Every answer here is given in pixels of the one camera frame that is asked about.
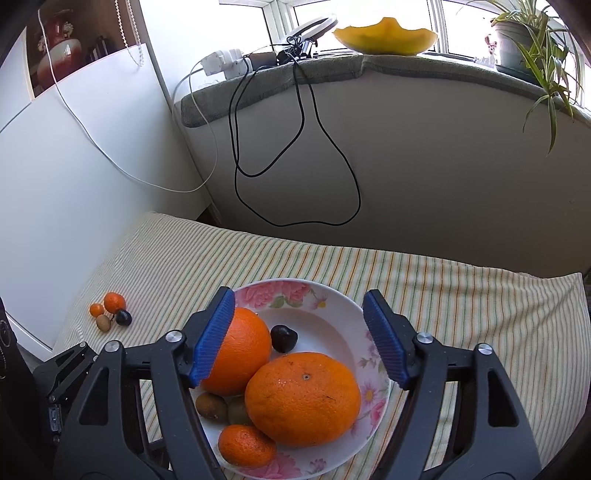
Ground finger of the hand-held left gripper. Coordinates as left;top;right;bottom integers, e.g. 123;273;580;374
34;342;99;398

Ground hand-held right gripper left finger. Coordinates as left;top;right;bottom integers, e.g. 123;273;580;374
53;286;236;480

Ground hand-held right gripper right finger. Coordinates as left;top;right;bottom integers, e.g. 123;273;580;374
362;290;542;480

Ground large smooth orange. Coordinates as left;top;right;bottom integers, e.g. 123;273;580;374
199;307;273;397

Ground floral white plate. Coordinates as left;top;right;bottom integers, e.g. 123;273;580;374
187;279;392;478

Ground dark plum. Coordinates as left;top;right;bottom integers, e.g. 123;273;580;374
270;324;299;354

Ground large mandarin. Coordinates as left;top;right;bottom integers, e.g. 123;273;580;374
244;352;362;448

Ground medium mandarin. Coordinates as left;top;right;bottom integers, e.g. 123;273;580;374
218;425;278;468

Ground striped blanket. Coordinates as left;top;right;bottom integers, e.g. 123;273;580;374
46;211;589;480

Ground grey windowsill mat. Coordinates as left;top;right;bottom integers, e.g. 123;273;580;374
180;53;578;129

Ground white power strip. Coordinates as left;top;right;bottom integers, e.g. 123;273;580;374
200;47;250;79

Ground yellow wavy bowl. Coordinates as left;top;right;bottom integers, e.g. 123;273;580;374
332;17;439;57

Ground red patterned vase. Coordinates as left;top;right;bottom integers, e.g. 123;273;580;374
36;8;86;90

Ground dark books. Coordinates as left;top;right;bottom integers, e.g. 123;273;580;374
88;34;116;61

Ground spider plant in grey pot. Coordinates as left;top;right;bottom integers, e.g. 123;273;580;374
462;0;585;155

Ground black cable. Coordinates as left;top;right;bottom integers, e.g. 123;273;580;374
228;44;362;228

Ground white cable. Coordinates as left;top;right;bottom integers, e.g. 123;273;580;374
37;7;252;193

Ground white bead chain cord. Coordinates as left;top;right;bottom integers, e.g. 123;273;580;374
113;0;145;70

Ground ring light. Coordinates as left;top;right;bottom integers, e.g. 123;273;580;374
287;15;339;58

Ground white window frame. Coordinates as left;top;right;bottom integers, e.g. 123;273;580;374
219;0;591;51

